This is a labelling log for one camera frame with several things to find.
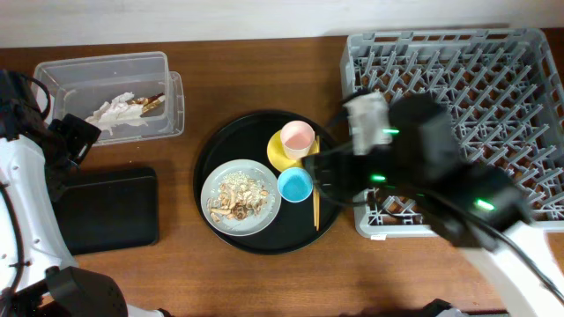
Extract right wooden chopstick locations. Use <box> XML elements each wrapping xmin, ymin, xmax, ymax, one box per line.
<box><xmin>315</xmin><ymin>135</ymin><xmax>322</xmax><ymax>232</ymax></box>

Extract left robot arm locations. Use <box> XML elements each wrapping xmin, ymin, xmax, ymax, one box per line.
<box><xmin>1</xmin><ymin>114</ymin><xmax>159</xmax><ymax>316</ymax></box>

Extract grey dishwasher rack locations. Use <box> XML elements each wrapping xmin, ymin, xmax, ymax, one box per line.
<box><xmin>340</xmin><ymin>29</ymin><xmax>563</xmax><ymax>232</ymax></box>

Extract gold foil wrapper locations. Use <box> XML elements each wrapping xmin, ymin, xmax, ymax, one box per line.
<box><xmin>127</xmin><ymin>92</ymin><xmax>166</xmax><ymax>114</ymax></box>

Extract pink cup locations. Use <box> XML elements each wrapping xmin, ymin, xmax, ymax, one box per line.
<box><xmin>280</xmin><ymin>121</ymin><xmax>315</xmax><ymax>160</ymax></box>

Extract black rectangular tray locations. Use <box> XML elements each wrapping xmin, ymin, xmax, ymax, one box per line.
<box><xmin>53</xmin><ymin>167</ymin><xmax>160</xmax><ymax>255</ymax></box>

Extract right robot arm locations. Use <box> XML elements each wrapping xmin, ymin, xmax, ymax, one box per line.
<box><xmin>302</xmin><ymin>92</ymin><xmax>563</xmax><ymax>316</ymax></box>

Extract wooden chopstick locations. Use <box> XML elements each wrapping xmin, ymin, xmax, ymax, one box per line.
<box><xmin>315</xmin><ymin>135</ymin><xmax>322</xmax><ymax>232</ymax></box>
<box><xmin>312</xmin><ymin>187</ymin><xmax>319</xmax><ymax>231</ymax></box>

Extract blue cup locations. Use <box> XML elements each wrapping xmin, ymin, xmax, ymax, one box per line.
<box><xmin>278</xmin><ymin>167</ymin><xmax>314</xmax><ymax>203</ymax></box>

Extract clear plastic waste bin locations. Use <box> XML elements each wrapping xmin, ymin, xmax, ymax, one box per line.
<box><xmin>33</xmin><ymin>51</ymin><xmax>185</xmax><ymax>145</ymax></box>

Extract white tissue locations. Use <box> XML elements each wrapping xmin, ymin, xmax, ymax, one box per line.
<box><xmin>104</xmin><ymin>92</ymin><xmax>148</xmax><ymax>126</ymax></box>
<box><xmin>85</xmin><ymin>102</ymin><xmax>129</xmax><ymax>130</ymax></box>

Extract grey plate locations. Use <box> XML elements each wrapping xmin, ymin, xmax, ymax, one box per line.
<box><xmin>200</xmin><ymin>159</ymin><xmax>282</xmax><ymax>237</ymax></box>

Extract left wooden chopstick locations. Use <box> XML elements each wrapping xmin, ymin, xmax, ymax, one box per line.
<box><xmin>312</xmin><ymin>187</ymin><xmax>319</xmax><ymax>231</ymax></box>

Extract food scraps on plate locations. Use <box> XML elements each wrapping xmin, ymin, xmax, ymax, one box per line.
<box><xmin>206</xmin><ymin>172</ymin><xmax>270</xmax><ymax>223</ymax></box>

